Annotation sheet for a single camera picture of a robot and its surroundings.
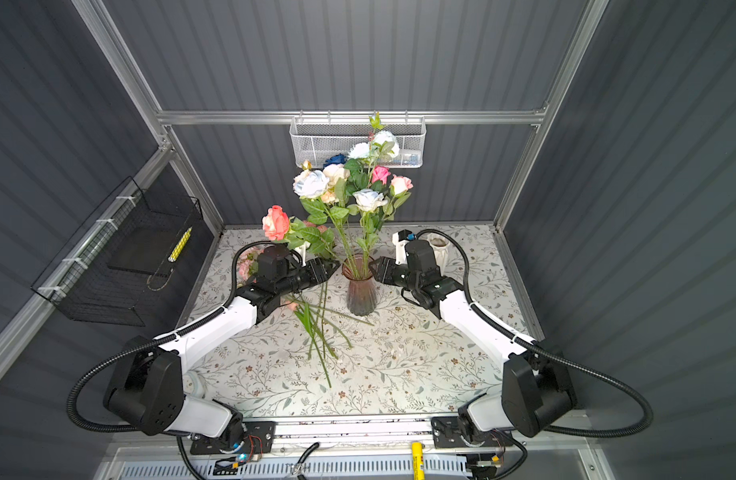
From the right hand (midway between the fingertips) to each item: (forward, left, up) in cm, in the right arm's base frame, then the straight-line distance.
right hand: (377, 267), depth 81 cm
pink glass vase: (+2, +6, -17) cm, 18 cm away
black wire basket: (-5, +63, +9) cm, 64 cm away
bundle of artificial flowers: (-2, +21, -20) cm, 29 cm away
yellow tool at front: (-42, -9, -20) cm, 48 cm away
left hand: (+1, +11, 0) cm, 11 cm away
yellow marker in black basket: (+2, +52, +8) cm, 53 cm away
